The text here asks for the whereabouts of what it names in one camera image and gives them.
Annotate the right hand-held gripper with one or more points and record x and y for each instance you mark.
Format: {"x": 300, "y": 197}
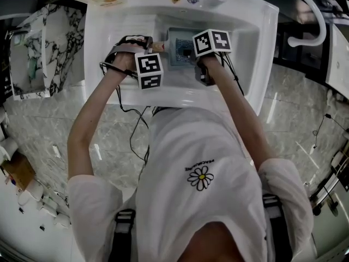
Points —
{"x": 212, "y": 42}

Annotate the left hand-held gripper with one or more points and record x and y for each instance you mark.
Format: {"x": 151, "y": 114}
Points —
{"x": 149, "y": 70}

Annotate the person's left forearm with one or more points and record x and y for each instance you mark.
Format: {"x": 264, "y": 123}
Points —
{"x": 90, "y": 119}

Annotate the person's right forearm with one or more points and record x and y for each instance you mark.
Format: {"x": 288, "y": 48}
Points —
{"x": 240, "y": 105}

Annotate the person's left hand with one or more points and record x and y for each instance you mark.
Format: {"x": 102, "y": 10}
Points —
{"x": 125, "y": 63}

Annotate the white sink basin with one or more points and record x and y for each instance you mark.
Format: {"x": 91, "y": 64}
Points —
{"x": 185, "y": 97}

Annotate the marble patterned sink cabinet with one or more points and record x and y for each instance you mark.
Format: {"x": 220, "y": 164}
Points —
{"x": 65, "y": 37}

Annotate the person's white daisy shirt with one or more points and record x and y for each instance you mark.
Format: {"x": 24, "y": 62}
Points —
{"x": 191, "y": 146}

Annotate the white curved faucet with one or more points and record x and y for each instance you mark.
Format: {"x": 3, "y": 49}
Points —
{"x": 321, "y": 26}

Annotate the white rectangular wash basin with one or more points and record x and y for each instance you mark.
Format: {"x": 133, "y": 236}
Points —
{"x": 339, "y": 61}

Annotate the small cardboard box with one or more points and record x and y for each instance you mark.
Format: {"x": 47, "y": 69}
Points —
{"x": 20, "y": 171}

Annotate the person's neck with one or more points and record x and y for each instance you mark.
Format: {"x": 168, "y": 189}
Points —
{"x": 210, "y": 241}

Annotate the floor standing fan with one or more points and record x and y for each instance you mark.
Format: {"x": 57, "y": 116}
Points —
{"x": 333, "y": 208}

